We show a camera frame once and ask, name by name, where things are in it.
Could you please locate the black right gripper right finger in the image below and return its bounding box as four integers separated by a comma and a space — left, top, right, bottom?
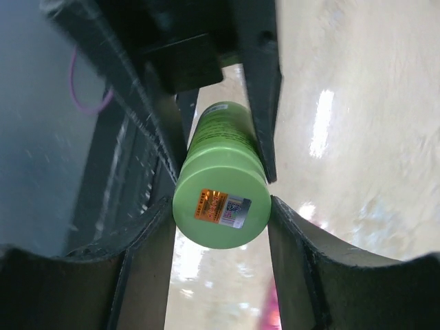
268, 197, 439, 329

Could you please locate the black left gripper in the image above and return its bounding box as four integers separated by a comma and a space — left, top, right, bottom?
44, 0, 283, 183

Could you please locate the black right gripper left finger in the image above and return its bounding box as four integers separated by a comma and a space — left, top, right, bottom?
1, 197, 175, 329

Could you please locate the pink weekly pill organizer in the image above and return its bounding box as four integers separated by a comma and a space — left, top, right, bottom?
260, 283, 281, 330

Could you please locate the green pill bottle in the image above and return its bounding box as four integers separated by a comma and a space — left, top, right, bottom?
173, 102, 272, 249

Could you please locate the black mounting base plate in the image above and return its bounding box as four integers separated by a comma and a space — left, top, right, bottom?
65, 102, 160, 256

